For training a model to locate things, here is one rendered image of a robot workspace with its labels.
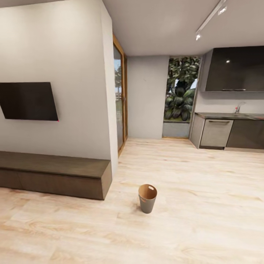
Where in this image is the trash can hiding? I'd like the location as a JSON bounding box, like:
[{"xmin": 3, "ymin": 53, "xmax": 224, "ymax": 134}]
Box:
[{"xmin": 138, "ymin": 184, "xmax": 157, "ymax": 214}]

